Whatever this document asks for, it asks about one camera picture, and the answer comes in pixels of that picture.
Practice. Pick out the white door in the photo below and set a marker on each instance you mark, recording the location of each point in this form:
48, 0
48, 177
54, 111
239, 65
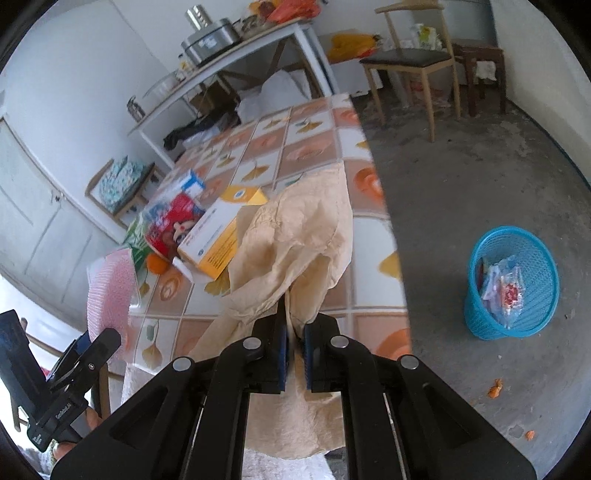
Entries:
37, 221

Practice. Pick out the small red snack pack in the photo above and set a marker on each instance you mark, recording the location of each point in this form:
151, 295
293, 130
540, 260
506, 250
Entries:
178, 224

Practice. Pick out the orange plastic bag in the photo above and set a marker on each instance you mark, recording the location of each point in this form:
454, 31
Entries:
291, 9

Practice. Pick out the green pack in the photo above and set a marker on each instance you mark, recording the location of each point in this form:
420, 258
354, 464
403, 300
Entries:
136, 240

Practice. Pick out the person's left hand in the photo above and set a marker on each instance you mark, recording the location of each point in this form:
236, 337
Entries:
91, 421

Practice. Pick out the clear plastic bag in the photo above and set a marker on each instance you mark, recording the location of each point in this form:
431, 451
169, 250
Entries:
157, 203

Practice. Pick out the yellow white medicine box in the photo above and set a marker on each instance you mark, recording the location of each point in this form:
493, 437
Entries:
212, 240

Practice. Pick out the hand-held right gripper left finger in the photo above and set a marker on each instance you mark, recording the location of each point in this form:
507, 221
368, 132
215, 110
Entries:
282, 360

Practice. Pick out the steel rice cooker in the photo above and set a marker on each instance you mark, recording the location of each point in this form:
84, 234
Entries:
207, 44

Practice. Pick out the tangerine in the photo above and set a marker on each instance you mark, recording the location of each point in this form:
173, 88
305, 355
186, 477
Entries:
157, 264

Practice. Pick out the white side table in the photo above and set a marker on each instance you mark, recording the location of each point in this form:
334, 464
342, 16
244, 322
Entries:
258, 39

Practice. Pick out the beige cloth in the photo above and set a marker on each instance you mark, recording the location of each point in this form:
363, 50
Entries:
295, 221

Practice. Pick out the wooden chair dark seat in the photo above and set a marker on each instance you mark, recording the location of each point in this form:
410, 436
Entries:
401, 57
138, 196

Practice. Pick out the plastic bottle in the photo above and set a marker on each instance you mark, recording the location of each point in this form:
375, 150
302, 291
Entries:
183, 67

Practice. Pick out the blue white box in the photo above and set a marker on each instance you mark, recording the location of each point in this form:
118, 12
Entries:
191, 184

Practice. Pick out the cardboard box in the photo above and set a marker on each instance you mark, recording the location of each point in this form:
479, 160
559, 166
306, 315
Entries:
207, 99

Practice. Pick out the leaf patterned tablecloth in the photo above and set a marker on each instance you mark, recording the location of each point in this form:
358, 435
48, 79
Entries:
314, 147

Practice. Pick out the white green bag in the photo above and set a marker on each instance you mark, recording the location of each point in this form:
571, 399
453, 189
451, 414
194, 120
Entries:
427, 37

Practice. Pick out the beige leaning mattress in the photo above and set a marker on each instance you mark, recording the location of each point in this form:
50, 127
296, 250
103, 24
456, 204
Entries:
540, 55

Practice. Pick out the black clothes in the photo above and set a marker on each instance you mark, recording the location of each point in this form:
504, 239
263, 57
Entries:
184, 134

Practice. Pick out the crumpled clear wrappers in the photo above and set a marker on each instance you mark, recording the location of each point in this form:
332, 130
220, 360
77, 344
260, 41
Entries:
503, 290

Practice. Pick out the dark wooden stool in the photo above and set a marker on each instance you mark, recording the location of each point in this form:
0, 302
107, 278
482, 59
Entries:
475, 48

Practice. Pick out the teal patterned cloth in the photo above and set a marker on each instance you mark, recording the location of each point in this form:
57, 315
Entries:
117, 182

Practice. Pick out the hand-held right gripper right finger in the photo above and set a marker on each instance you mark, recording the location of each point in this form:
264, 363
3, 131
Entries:
308, 364

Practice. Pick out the white sack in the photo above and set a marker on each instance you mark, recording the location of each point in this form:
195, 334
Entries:
277, 92

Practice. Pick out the blue mesh basket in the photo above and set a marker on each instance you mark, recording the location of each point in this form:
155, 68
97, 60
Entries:
489, 323

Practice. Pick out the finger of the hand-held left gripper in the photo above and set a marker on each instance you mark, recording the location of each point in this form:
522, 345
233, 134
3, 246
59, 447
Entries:
82, 344
104, 344

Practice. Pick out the yellow plastic bag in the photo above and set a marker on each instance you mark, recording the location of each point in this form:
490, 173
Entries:
351, 46

